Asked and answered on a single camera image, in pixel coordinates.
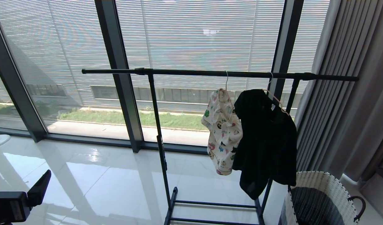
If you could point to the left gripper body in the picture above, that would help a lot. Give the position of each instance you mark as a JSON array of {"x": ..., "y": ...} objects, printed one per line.
[{"x": 7, "y": 207}]

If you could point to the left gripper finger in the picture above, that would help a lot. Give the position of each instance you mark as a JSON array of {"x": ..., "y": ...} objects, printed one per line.
[{"x": 40, "y": 189}]

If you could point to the cream printed garment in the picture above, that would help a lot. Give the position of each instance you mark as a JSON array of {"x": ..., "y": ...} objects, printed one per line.
[{"x": 222, "y": 131}]

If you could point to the pink clothes hanger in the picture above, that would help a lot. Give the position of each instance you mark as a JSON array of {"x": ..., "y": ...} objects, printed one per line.
[
  {"x": 226, "y": 79},
  {"x": 274, "y": 97}
]

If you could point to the black garment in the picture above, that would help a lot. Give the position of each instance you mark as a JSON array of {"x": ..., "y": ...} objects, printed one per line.
[{"x": 266, "y": 140}]

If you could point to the black clothes rack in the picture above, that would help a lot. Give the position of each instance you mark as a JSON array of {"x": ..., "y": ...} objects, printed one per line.
[{"x": 194, "y": 73}]

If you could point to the white laundry basket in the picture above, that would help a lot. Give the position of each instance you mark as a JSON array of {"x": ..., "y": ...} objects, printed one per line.
[{"x": 322, "y": 184}]

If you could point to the window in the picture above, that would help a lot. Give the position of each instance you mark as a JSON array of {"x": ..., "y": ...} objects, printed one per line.
[{"x": 194, "y": 31}]

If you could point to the beige curtain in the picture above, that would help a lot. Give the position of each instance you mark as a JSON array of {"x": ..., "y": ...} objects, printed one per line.
[{"x": 344, "y": 93}]

